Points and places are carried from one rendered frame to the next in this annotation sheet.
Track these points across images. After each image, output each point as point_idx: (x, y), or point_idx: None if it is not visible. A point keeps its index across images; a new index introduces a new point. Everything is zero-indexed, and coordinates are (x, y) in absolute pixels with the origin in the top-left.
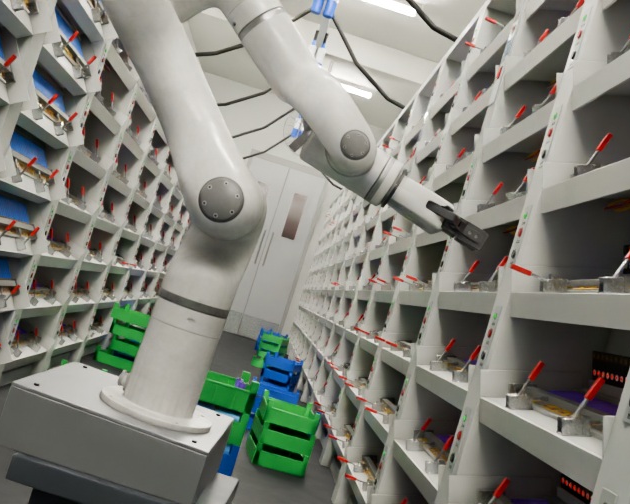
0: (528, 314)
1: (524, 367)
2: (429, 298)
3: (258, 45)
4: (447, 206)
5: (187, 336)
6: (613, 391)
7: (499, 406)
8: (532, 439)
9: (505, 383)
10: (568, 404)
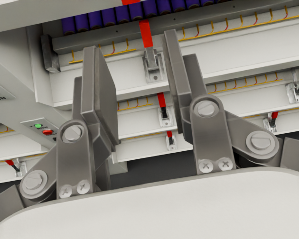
0: (90, 8)
1: (25, 41)
2: None
3: None
4: (197, 206)
5: None
6: None
7: (140, 89)
8: (272, 68)
9: (41, 72)
10: (219, 16)
